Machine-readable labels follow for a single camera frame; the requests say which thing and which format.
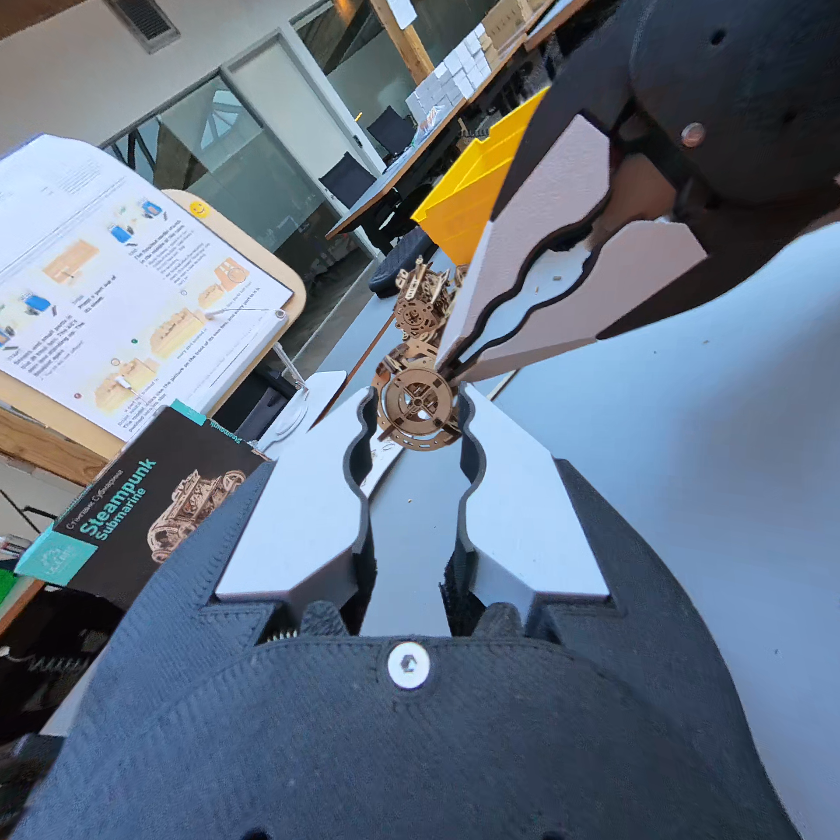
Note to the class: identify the small round wooden gear model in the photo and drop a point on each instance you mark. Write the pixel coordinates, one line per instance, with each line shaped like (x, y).
(417, 407)

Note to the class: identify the black office chair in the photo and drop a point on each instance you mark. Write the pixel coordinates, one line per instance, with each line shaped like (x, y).
(392, 129)
(348, 178)

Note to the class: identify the stack of white boxes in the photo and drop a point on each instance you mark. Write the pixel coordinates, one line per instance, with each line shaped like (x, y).
(446, 82)

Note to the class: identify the black textured cushion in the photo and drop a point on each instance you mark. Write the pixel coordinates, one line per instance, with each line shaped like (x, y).
(387, 279)

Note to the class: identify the grey background desk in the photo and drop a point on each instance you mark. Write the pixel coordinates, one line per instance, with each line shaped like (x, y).
(420, 164)

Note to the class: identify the wall vent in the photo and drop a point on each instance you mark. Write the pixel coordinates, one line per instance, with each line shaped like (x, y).
(141, 23)

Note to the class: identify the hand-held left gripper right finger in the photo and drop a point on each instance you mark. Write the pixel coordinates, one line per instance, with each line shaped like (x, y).
(525, 525)

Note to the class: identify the white paper notice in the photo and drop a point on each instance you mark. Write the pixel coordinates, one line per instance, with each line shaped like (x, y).
(400, 12)

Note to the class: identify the finished wooden submarine model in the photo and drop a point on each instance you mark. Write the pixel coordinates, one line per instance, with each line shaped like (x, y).
(417, 308)

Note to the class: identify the yellow plastic bin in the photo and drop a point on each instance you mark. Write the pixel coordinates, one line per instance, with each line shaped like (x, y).
(472, 190)

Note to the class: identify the yellow smiley sticker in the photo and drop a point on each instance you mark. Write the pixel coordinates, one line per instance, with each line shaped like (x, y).
(199, 210)

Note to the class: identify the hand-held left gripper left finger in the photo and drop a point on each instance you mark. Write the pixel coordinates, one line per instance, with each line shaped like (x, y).
(289, 525)

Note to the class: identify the person's right hand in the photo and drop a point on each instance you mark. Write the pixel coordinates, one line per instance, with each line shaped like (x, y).
(640, 190)

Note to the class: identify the instruction sheet on stand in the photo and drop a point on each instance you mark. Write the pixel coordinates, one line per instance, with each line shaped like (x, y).
(292, 308)

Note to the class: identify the cardboard box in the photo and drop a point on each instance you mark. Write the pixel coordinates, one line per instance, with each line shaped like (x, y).
(512, 19)

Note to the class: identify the wooden post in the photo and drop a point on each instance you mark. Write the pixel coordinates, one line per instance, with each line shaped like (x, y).
(407, 46)

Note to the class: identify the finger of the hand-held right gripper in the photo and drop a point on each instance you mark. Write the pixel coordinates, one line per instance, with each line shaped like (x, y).
(649, 275)
(544, 210)

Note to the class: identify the black model kit box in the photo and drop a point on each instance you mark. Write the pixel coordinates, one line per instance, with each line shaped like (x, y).
(131, 525)

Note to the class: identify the printed instruction sheets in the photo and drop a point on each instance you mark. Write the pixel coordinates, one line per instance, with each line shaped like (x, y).
(98, 262)

